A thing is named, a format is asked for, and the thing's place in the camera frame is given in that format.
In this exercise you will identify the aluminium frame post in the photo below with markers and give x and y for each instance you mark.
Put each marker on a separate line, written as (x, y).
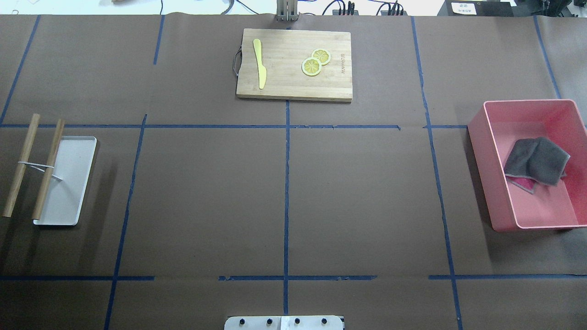
(287, 10)

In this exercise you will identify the lemon slice inner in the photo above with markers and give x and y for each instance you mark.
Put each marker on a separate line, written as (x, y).
(322, 55)

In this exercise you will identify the white tray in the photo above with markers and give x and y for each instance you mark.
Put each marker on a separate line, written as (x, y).
(65, 196)

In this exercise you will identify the bamboo cutting board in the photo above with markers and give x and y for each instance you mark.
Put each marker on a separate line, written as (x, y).
(283, 53)

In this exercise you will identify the lemon slice near edge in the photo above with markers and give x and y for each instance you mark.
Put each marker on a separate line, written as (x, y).
(311, 67)

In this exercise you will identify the yellow plastic knife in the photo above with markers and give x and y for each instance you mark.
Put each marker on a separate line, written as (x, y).
(262, 71)

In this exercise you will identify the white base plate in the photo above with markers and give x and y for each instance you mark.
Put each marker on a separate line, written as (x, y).
(285, 322)

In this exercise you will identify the grey cloth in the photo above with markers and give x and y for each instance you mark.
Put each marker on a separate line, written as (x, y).
(534, 161)

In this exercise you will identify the bamboo towel rack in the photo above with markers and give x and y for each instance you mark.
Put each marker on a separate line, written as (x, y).
(23, 163)

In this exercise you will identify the black box with label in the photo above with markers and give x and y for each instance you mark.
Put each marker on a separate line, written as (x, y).
(475, 8)

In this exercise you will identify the pink plastic bin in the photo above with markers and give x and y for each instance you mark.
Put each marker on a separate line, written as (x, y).
(494, 131)

